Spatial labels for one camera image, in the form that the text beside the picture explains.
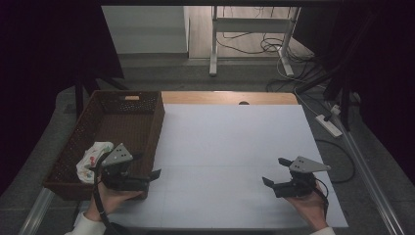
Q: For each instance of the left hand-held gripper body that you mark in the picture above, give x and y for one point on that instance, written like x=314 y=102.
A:
x=117 y=156

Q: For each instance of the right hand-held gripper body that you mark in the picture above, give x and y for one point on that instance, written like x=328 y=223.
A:
x=305 y=165

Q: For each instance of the brown woven basket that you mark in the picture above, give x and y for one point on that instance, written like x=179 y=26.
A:
x=124 y=130

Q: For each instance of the white fruit-print pants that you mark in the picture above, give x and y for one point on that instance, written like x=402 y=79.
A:
x=89 y=160

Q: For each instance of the person's right hand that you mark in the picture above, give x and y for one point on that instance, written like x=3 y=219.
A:
x=311 y=209

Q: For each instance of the person's left hand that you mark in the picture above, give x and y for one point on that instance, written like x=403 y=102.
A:
x=109 y=202

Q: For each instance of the white power strip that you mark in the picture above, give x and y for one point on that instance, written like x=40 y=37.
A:
x=329 y=125

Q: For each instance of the black table grommet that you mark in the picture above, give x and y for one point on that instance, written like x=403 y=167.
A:
x=243 y=103

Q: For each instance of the black metal stand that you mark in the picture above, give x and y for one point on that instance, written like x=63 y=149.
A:
x=79 y=94
x=345 y=98

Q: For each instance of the dark curtain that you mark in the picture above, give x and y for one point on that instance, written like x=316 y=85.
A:
x=391 y=81
x=39 y=65

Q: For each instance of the white cabinet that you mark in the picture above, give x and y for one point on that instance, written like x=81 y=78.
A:
x=147 y=29

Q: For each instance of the aluminium rail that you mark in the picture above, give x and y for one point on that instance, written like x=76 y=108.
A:
x=36 y=210
x=372 y=182

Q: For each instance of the white metal desk frame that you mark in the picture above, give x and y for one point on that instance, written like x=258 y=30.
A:
x=251 y=25

